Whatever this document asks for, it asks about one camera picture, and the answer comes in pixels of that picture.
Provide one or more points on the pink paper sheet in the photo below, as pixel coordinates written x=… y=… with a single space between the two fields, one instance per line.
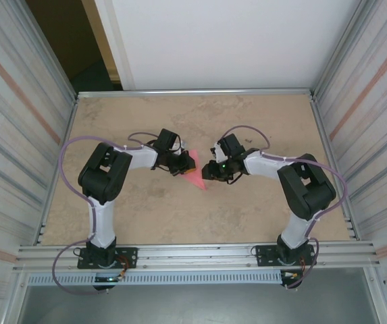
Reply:
x=198 y=179

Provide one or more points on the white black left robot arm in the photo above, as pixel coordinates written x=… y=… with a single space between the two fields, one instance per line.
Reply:
x=102 y=222

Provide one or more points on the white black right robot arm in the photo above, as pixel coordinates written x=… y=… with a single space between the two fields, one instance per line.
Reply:
x=298 y=229

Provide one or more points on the long aluminium table edge rail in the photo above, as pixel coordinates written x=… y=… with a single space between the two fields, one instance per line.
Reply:
x=196 y=92

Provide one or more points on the wide aluminium base rail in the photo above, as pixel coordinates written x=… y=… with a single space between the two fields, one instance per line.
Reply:
x=196 y=256

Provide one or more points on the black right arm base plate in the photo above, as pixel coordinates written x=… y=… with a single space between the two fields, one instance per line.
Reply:
x=264 y=256

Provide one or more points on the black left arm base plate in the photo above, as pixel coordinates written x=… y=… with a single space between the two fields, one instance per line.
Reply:
x=129 y=256

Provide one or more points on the white door frame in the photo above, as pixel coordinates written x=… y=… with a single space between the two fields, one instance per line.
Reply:
x=115 y=40

